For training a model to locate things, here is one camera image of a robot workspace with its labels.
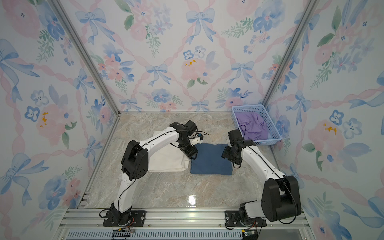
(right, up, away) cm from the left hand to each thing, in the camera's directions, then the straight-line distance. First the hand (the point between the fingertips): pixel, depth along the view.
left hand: (193, 154), depth 90 cm
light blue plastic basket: (+55, +10, +11) cm, 57 cm away
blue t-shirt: (+10, -5, +6) cm, 13 cm away
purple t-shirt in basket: (+43, +17, +20) cm, 51 cm away
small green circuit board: (+26, -36, -17) cm, 48 cm away
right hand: (+21, -1, -3) cm, 21 cm away
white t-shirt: (-14, -3, +5) cm, 16 cm away
